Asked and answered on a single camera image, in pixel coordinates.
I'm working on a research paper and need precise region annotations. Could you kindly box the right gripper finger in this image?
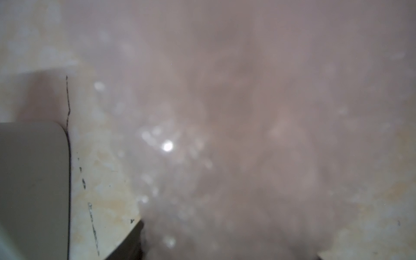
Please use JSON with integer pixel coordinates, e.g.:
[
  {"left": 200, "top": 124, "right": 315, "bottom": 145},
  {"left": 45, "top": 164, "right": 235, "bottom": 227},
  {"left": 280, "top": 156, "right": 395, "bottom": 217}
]
[{"left": 106, "top": 220, "right": 144, "bottom": 260}]

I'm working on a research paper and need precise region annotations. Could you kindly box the bubble wrap sheet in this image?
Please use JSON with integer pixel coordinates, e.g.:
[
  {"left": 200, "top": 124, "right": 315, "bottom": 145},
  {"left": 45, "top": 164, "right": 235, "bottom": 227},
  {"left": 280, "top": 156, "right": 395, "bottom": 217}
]
[{"left": 62, "top": 1, "right": 416, "bottom": 260}]

